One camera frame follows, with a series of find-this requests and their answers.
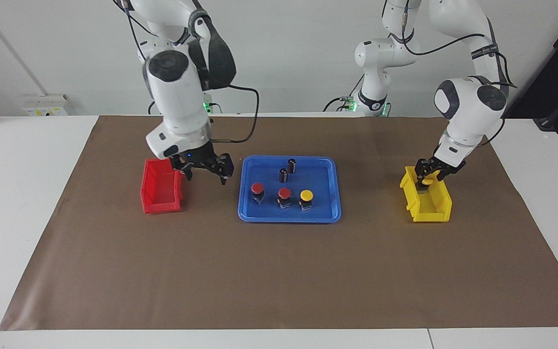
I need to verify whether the blue plastic tray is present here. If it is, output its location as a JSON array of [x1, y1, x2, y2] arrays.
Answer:
[[238, 155, 342, 223]]

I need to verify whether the red plastic bin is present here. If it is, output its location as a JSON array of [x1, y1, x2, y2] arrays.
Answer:
[[140, 156, 184, 215]]

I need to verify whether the yellow plastic bin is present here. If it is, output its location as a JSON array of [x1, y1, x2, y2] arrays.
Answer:
[[400, 166, 453, 223]]

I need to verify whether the brown table mat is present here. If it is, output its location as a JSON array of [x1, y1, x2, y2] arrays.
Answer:
[[0, 115, 558, 332]]

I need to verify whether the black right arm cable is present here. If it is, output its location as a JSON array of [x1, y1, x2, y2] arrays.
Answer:
[[209, 83, 260, 144]]

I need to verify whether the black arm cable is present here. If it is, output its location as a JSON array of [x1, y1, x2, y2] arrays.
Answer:
[[402, 0, 518, 146], [209, 83, 260, 144]]

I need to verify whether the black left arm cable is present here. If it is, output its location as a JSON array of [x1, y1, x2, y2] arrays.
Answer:
[[402, 0, 518, 146]]

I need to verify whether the black left base cable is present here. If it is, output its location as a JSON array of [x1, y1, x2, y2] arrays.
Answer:
[[323, 73, 364, 113]]

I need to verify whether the white wall socket box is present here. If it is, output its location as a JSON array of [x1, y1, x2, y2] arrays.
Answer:
[[21, 94, 69, 117]]

